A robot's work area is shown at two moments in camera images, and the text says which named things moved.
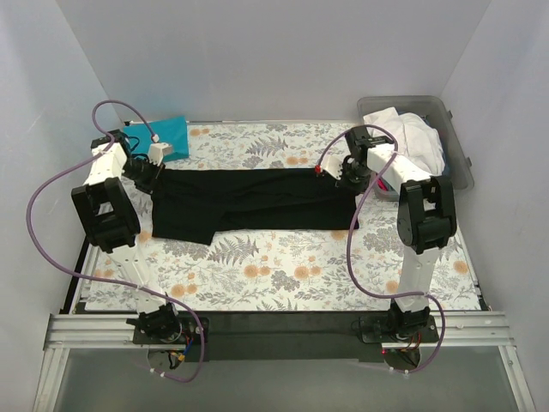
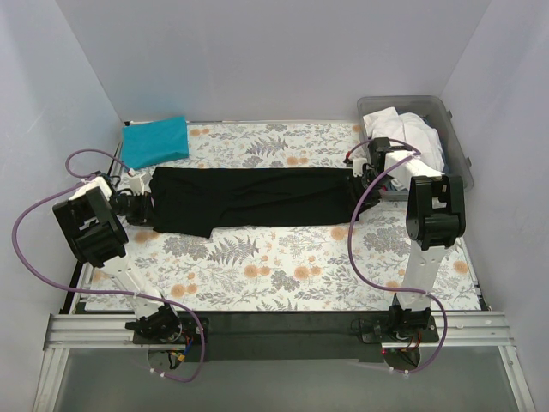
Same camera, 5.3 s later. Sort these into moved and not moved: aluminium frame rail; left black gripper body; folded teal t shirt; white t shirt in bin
Moved: left black gripper body
Not moved: folded teal t shirt; aluminium frame rail; white t shirt in bin
